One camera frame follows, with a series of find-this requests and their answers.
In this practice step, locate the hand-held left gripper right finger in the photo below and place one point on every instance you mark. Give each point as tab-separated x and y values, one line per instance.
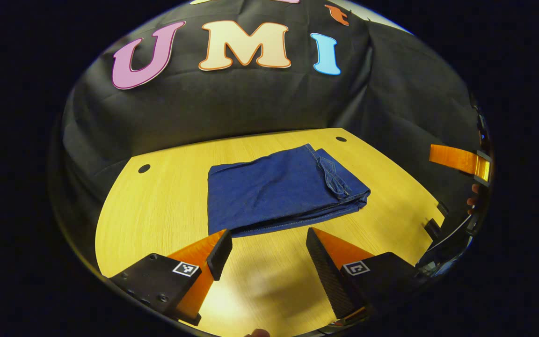
323	271

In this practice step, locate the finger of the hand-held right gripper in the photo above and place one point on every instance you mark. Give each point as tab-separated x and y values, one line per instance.
452	157

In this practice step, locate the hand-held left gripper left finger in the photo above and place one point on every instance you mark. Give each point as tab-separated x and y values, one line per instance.
220	255

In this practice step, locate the blue denim jeans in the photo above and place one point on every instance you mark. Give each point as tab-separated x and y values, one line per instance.
274	192

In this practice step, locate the round black table grommet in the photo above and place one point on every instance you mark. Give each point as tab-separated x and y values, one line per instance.
341	139
144	168

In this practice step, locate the black backdrop cloth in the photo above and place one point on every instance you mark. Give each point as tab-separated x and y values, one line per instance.
251	103

